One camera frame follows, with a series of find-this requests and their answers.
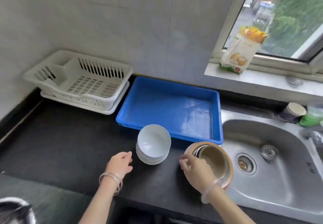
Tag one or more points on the round metal sink strainer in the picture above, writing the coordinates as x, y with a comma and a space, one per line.
269, 152

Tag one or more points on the person's right hand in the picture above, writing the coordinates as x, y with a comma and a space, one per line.
199, 173

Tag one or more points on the large white bowl black print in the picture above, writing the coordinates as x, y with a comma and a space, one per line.
152, 164

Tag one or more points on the white yellow flour bag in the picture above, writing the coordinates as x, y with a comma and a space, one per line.
239, 52

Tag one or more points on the pink rimmed elephant plate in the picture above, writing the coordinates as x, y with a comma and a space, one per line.
228, 184

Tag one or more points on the white plastic dish rack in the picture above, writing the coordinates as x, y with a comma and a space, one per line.
70, 66

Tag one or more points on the steel wool scrubber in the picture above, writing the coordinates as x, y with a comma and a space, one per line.
294, 81

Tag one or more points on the white jade bangle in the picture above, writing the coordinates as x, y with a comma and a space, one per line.
204, 197

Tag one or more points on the blue plastic tray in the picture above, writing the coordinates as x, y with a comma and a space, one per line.
164, 105

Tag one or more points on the plain white bowl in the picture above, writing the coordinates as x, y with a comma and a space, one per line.
152, 161
152, 158
154, 140

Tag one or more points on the white tiled windowsill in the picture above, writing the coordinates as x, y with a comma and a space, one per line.
265, 80

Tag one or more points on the grey metal faucet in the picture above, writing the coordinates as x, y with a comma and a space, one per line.
309, 133

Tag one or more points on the person's right forearm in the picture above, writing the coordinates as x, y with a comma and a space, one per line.
227, 208

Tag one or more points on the silver wrist bangles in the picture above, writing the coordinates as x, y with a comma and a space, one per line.
112, 174

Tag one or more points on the grey window frame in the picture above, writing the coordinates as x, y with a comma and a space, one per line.
233, 14

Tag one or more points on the black gas burner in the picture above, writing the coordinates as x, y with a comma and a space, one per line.
12, 215

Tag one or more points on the white drip tray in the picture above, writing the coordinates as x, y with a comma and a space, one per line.
108, 112

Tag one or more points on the stainless steel sink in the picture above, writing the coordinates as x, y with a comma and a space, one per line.
277, 181

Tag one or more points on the person's left forearm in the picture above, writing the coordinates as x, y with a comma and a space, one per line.
101, 206

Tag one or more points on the purple white paper cup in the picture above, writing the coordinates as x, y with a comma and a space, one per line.
290, 114

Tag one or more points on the dark green glass stove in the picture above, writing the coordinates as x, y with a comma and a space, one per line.
50, 201

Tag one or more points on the person's left hand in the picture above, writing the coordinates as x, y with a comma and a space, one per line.
118, 164

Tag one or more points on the green plastic container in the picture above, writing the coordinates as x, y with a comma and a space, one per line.
311, 120

